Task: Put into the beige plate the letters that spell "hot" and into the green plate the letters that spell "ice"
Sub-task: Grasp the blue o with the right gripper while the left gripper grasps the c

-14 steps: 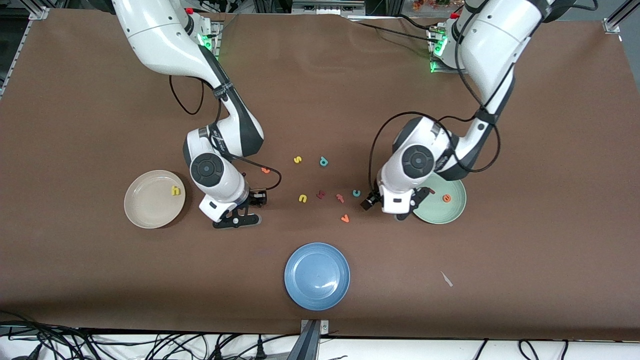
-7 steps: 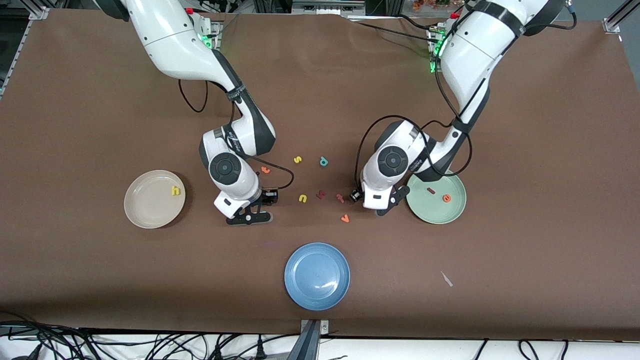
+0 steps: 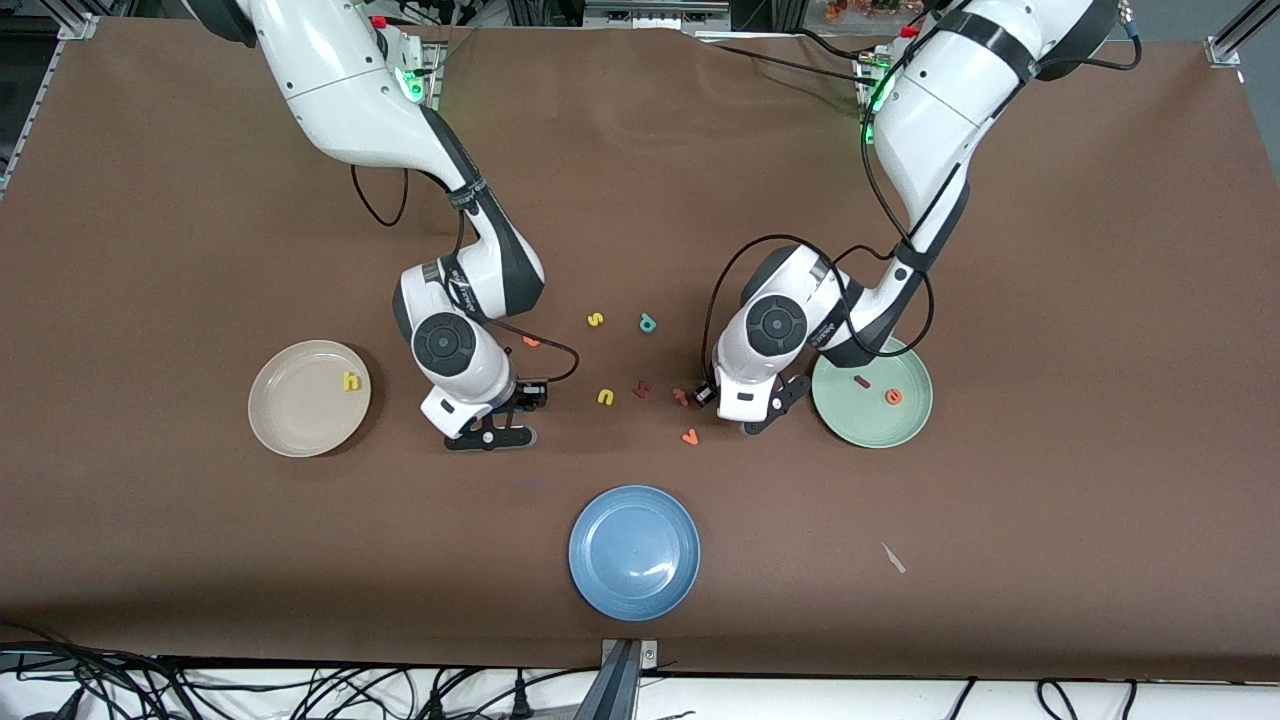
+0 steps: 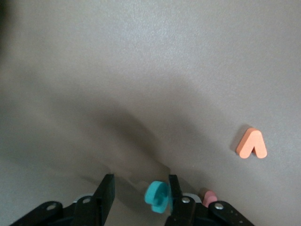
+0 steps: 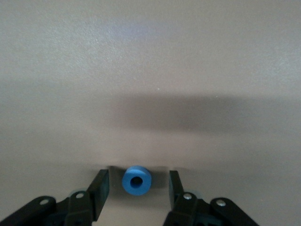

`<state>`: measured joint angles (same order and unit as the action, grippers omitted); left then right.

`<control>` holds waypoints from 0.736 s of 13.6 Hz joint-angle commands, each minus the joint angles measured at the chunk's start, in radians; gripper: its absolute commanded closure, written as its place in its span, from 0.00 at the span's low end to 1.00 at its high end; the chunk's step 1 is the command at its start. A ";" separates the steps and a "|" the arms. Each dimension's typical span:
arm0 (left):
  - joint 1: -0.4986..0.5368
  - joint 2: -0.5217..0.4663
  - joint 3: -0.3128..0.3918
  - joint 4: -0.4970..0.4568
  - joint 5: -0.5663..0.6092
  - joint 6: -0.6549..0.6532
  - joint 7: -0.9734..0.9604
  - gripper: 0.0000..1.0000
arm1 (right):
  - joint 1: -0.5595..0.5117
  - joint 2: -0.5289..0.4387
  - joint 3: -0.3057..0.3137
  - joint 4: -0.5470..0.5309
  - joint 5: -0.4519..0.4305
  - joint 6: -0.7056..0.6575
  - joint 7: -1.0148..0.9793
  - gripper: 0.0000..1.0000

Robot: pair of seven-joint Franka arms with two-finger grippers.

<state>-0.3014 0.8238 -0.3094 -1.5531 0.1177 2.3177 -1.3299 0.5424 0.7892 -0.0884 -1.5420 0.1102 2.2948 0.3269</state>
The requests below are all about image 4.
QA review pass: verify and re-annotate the orange foam letter v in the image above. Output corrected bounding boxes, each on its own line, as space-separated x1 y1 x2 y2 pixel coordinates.
236 128 268 159

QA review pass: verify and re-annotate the teal foam letter c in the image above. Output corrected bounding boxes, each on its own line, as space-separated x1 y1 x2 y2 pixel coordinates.
143 180 170 214

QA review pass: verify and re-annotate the salmon foam letter f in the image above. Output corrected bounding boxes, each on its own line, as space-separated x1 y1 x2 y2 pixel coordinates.
202 190 218 208

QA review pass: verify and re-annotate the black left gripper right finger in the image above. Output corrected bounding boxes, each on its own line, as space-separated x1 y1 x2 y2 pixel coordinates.
164 174 210 226

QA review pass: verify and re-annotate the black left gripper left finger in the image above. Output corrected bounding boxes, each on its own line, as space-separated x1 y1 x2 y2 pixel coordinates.
63 173 116 226

